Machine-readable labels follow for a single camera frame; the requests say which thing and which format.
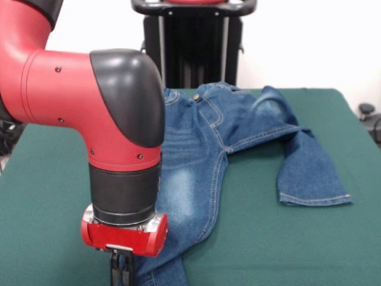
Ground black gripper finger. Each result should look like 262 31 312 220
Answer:
110 249 123 286
122 252 136 286

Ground black cable tangle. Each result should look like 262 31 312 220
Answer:
0 119 26 156

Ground black round knob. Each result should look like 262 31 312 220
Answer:
358 102 376 116

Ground dark green table cloth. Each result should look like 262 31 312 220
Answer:
0 88 381 286

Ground black robot pedestal with handle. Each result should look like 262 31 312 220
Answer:
130 0 257 89

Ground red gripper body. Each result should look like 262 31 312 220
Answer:
80 204 169 257

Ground blue denim jeans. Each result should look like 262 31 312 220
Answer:
133 82 354 286

